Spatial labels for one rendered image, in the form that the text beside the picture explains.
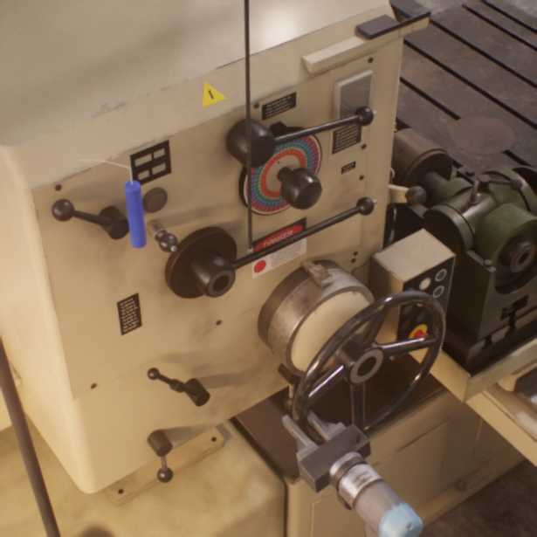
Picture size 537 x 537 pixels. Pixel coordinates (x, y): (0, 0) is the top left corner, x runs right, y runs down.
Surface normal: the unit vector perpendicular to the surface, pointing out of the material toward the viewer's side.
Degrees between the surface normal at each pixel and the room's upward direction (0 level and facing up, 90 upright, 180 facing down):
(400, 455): 90
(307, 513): 90
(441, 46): 0
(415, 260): 0
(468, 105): 0
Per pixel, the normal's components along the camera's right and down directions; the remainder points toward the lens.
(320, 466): -0.12, -0.66
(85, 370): 0.58, 0.56
